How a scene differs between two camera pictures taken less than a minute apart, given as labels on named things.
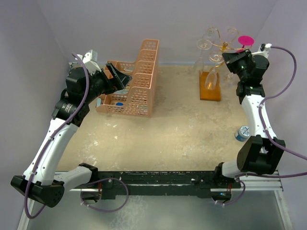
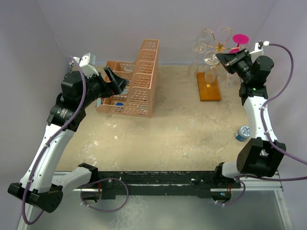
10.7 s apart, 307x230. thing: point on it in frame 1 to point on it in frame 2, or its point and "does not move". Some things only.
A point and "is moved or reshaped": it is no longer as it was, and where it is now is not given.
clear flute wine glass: (211, 78) is moved or reshaped
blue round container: (119, 104) does not move
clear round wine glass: (230, 78) does not move
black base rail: (194, 184) does not move
